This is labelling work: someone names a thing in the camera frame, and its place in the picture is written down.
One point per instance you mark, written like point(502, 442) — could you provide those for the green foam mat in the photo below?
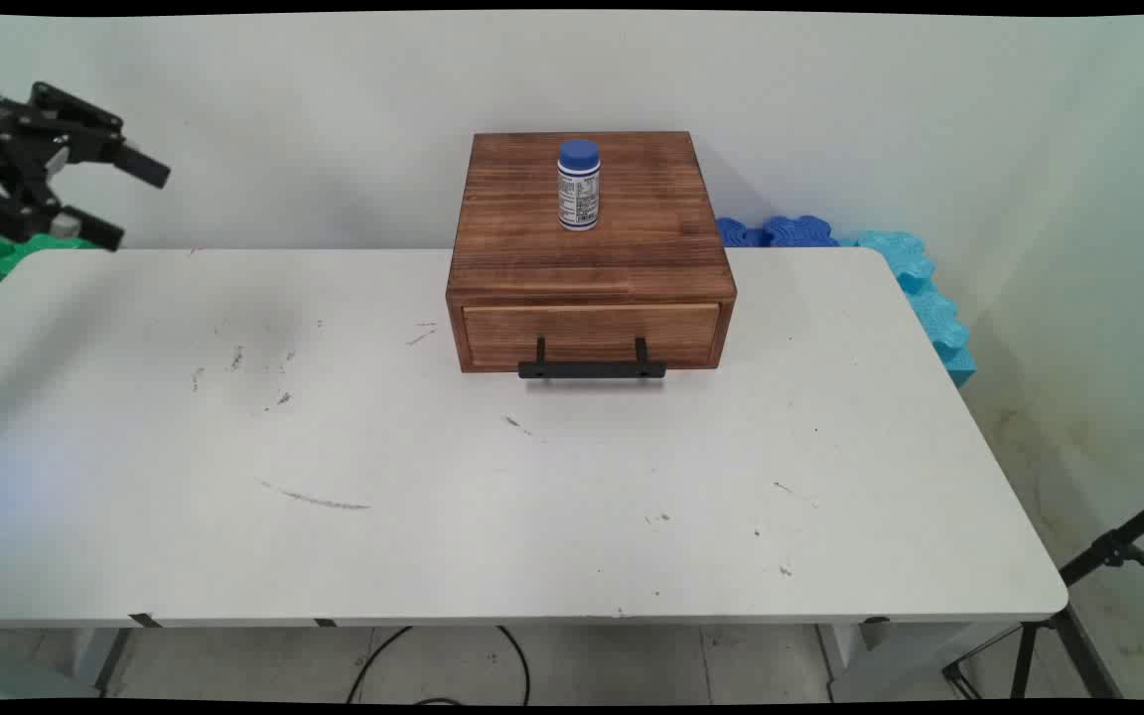
point(1, 260)

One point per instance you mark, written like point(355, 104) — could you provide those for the grey table leg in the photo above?
point(113, 660)

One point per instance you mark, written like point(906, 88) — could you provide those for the white bottle with blue cap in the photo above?
point(578, 189)

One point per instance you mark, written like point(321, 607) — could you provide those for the brown wooden drawer box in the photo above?
point(587, 228)

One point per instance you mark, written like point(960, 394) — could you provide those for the dark blue foam mat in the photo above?
point(776, 231)

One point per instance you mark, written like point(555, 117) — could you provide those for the cyan foam mat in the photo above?
point(929, 298)

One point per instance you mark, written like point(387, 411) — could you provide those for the white table leg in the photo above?
point(855, 660)

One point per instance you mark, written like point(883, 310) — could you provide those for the black tripod stand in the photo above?
point(1078, 576)

